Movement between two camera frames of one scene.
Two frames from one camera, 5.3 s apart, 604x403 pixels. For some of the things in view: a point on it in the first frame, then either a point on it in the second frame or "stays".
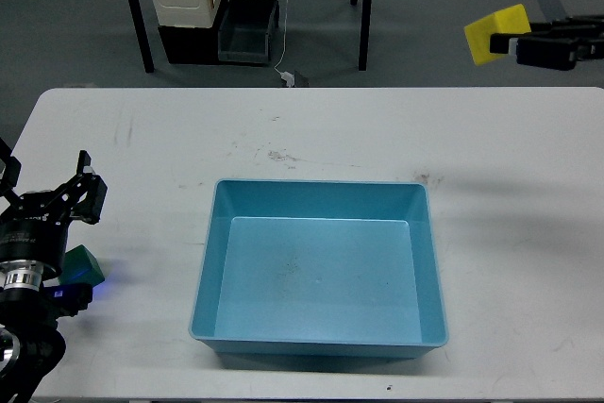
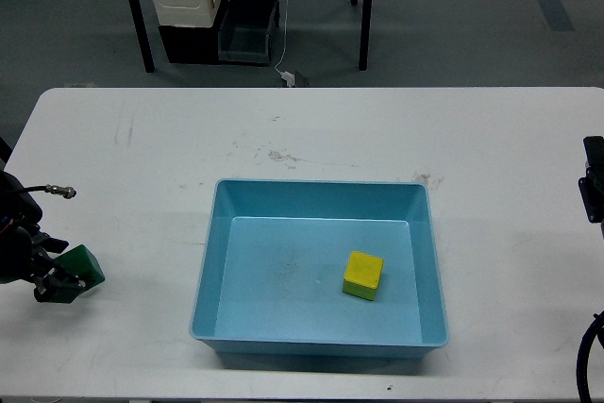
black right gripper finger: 550,51 to 592,185
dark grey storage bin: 248,29 stays
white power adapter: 289,77 stays
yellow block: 512,20 to 362,275
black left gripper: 36,227 to 57,287
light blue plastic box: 319,268 stays
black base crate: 193,45 stays
